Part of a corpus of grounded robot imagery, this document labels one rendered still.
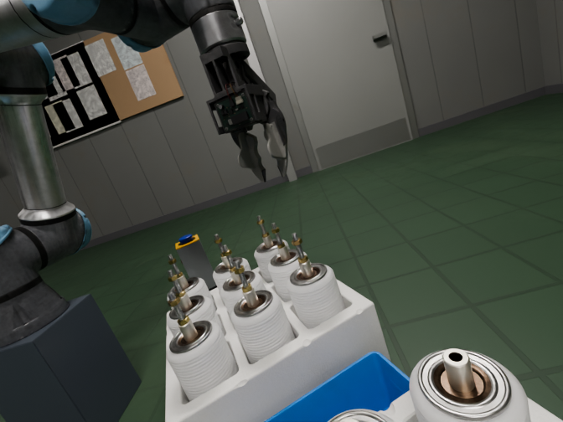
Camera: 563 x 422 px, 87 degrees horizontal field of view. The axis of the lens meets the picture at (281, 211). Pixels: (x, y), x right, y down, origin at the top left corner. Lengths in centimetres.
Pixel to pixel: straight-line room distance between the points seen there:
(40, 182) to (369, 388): 82
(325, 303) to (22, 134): 73
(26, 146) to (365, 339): 82
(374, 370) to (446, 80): 322
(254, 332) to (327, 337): 13
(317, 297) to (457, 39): 331
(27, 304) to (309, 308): 61
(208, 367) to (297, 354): 15
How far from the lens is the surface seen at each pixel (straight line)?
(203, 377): 56
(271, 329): 55
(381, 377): 62
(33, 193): 89
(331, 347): 58
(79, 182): 407
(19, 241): 89
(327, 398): 58
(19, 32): 57
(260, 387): 56
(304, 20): 331
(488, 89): 376
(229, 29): 50
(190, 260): 91
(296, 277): 59
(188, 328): 55
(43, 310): 87
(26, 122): 86
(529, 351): 76
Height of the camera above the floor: 52
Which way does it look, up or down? 14 degrees down
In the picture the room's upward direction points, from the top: 20 degrees counter-clockwise
